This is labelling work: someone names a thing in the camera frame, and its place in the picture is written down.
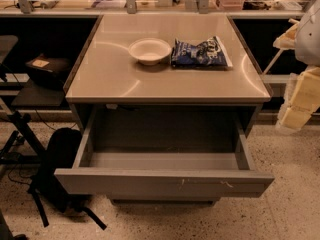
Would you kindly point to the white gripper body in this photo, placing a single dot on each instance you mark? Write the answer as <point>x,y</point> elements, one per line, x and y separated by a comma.
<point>309,39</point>

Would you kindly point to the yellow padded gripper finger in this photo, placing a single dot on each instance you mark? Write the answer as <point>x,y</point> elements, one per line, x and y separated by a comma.
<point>291,119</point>
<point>306,95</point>

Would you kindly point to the grey top drawer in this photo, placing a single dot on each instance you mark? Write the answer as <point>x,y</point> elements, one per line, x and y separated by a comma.
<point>193,154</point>

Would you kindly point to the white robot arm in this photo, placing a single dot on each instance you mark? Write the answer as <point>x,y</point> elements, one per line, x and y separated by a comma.
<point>307,49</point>

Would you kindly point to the grey drawer cabinet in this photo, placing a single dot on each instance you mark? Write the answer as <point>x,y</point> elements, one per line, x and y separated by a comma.
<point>108,77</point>

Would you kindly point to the white stick with black tip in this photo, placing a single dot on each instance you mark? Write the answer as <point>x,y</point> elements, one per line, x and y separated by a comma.
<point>272,62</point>

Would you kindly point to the blue chip bag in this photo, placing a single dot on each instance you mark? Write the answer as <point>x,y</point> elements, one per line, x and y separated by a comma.
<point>209,53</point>

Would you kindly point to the white bowl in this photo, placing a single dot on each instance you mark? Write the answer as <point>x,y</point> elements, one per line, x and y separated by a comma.
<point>149,51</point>

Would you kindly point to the black box with label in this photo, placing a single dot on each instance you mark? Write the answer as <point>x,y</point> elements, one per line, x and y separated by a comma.
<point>50,73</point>

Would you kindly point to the dark low shelf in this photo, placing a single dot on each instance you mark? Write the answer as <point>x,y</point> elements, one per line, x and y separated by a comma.
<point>35,96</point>

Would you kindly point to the black tripod stand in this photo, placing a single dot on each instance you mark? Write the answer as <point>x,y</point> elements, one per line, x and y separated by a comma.
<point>19,136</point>

